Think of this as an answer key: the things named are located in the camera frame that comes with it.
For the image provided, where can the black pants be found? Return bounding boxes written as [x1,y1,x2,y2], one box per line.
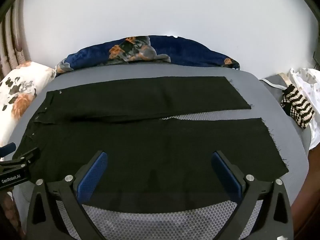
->
[15,77,288,213]

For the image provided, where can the grey mesh mattress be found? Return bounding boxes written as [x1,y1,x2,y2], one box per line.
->
[10,63,311,239]

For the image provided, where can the white floral pillow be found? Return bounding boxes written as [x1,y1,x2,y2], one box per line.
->
[0,61,56,147]

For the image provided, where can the black white zigzag knit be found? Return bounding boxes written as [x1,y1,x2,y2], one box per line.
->
[280,85,315,129]

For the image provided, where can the beige curtain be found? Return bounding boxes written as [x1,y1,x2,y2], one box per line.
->
[1,0,26,78]

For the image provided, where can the navy floral blanket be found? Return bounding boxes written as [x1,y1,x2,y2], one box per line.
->
[55,35,240,74]

